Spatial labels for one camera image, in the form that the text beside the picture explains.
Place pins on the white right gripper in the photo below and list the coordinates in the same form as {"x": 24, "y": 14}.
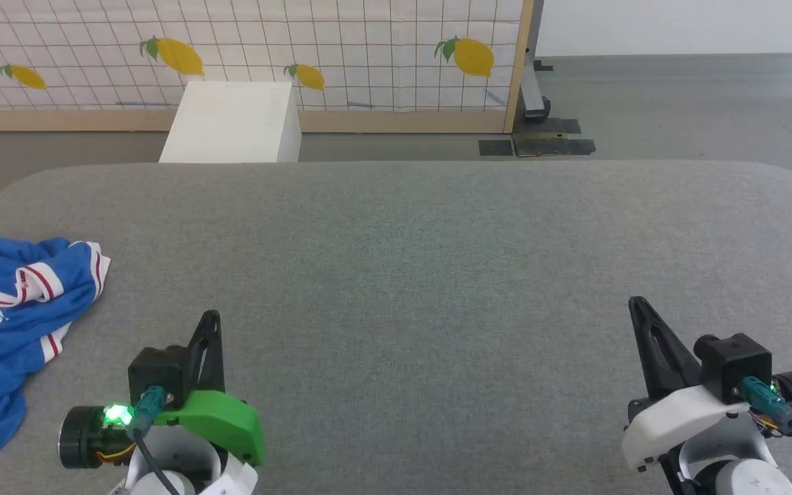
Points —
{"x": 678, "y": 419}

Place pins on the grey fabric sofa cushion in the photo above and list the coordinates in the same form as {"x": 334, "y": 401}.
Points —
{"x": 423, "y": 275}

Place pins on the white box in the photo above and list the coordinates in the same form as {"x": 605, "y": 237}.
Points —
{"x": 231, "y": 124}

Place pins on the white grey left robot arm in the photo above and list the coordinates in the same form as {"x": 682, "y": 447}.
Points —
{"x": 176, "y": 467}

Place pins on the grey metal stand post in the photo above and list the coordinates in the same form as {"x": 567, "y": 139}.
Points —
{"x": 532, "y": 82}

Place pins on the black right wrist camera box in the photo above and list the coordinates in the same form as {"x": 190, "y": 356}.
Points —
{"x": 736, "y": 364}

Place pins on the small black floor mat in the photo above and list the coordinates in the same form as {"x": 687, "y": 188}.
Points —
{"x": 496, "y": 148}

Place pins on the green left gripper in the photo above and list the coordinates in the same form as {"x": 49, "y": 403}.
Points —
{"x": 231, "y": 423}

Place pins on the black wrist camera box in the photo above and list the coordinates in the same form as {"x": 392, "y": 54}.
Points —
{"x": 159, "y": 375}
{"x": 736, "y": 364}

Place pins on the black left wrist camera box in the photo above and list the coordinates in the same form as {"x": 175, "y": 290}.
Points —
{"x": 159, "y": 375}

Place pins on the lemon print tiled panel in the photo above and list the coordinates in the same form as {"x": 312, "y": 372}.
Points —
{"x": 245, "y": 41}

